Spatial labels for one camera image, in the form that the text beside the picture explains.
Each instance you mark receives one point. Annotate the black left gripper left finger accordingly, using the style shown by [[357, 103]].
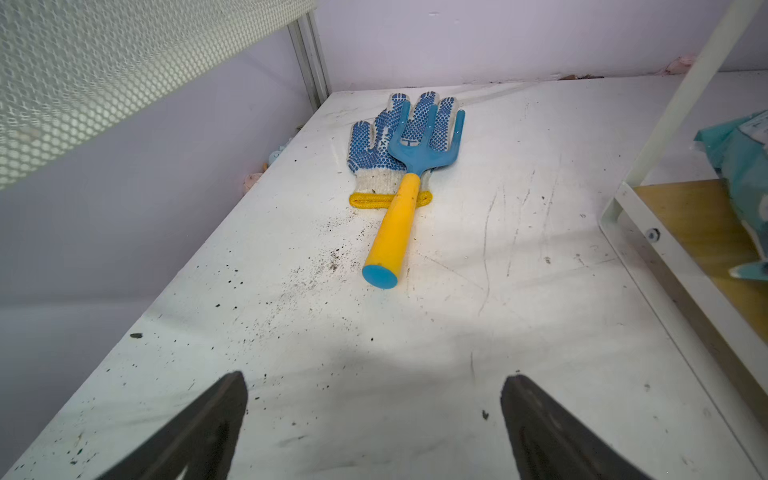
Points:
[[198, 443]]

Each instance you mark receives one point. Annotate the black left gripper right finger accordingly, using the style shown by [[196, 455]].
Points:
[[548, 442]]

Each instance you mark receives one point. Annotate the teal white fertilizer bag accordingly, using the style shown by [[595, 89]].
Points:
[[737, 150]]

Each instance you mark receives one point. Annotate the white wooden two-tier shelf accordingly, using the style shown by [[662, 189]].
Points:
[[699, 267]]

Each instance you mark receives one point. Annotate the blue yellow garden fork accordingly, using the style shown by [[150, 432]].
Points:
[[399, 222]]

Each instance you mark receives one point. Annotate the white mesh wall organizer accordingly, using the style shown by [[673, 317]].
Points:
[[72, 69]]

